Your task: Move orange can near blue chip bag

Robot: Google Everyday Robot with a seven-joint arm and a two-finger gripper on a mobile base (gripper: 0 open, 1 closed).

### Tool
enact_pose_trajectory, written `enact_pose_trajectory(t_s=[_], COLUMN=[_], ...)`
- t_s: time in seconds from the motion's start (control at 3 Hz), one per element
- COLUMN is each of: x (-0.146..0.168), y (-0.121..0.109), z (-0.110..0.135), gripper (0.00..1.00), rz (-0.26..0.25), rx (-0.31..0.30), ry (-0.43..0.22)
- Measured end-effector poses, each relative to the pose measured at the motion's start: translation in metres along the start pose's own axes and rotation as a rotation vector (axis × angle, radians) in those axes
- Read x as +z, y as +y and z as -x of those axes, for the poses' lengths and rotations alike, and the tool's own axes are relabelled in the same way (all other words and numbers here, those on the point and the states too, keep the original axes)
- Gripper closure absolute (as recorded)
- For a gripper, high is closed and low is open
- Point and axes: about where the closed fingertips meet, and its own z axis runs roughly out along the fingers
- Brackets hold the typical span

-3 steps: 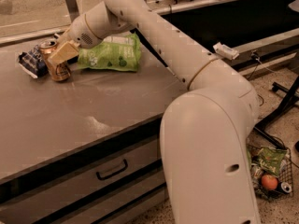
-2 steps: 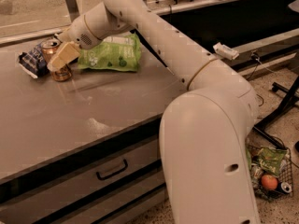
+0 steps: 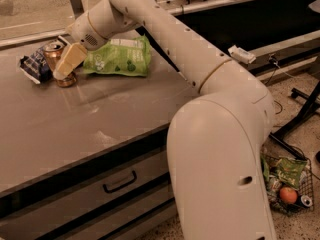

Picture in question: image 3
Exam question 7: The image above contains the black wire basket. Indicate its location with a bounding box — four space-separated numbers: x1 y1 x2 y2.
261 155 314 216

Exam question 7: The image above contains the small white box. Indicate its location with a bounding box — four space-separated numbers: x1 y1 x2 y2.
228 45 256 64

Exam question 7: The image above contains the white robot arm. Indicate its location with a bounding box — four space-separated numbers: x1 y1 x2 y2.
54 0 277 240

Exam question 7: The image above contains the green snack bag in basket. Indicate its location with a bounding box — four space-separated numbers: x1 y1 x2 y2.
275 157 307 189

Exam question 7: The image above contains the black stand base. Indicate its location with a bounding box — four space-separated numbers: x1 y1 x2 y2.
269 81 320 160

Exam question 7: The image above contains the grey drawer cabinet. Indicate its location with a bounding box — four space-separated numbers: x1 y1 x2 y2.
0 126 176 240

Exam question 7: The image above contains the orange soda can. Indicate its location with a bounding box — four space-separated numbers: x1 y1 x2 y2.
43 39 76 88

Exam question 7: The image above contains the green chip bag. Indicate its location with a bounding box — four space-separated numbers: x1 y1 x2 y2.
83 35 151 77

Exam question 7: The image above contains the blue can in basket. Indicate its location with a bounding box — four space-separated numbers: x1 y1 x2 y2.
296 195 313 208

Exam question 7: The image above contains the black drawer handle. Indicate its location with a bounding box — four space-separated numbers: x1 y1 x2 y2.
102 170 137 194

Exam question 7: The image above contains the blue chip bag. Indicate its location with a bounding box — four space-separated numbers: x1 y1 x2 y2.
19 47 52 84

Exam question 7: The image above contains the red apple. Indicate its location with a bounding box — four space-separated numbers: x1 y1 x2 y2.
279 187 298 204

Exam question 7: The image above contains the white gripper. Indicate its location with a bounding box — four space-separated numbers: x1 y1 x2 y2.
53 12 107 80

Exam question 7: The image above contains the black cable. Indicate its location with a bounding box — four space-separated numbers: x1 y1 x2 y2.
264 55 301 87

